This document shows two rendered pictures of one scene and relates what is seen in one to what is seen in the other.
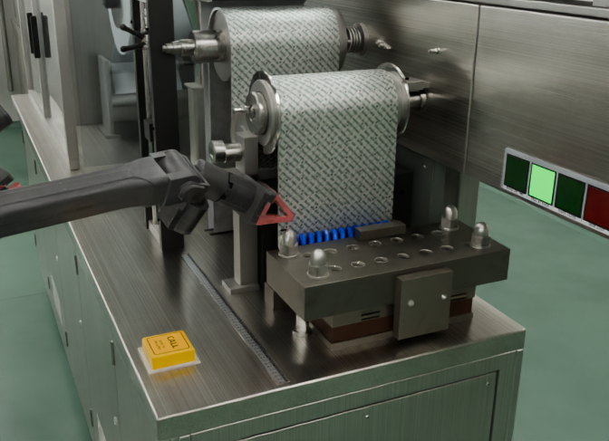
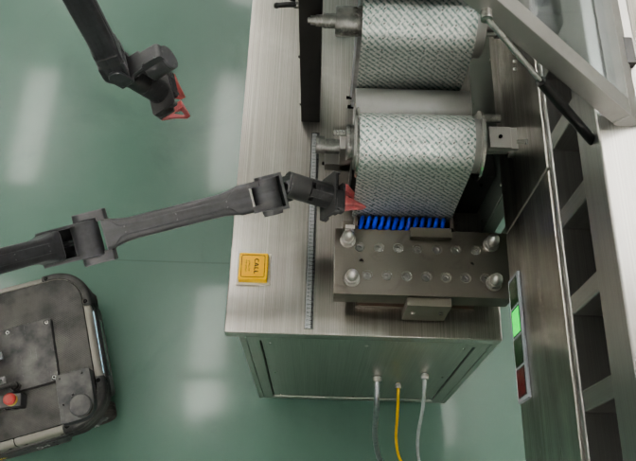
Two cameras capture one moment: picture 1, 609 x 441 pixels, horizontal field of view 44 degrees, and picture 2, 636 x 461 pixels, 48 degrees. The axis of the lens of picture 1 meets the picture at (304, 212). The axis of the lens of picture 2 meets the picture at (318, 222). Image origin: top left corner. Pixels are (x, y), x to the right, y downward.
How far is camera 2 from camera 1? 1.18 m
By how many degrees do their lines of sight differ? 48
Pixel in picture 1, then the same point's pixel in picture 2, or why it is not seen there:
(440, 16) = (536, 125)
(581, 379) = not seen: outside the picture
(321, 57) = (450, 59)
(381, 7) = not seen: hidden behind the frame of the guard
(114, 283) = (251, 160)
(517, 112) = (528, 266)
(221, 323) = (301, 244)
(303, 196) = (375, 200)
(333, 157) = (403, 187)
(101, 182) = (203, 213)
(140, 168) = (235, 200)
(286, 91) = (370, 150)
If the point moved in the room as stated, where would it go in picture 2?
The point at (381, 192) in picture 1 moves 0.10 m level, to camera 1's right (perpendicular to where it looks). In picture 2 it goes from (445, 204) to (486, 222)
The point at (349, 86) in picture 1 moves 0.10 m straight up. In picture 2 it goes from (430, 152) to (437, 126)
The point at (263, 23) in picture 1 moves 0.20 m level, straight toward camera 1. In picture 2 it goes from (397, 29) to (362, 105)
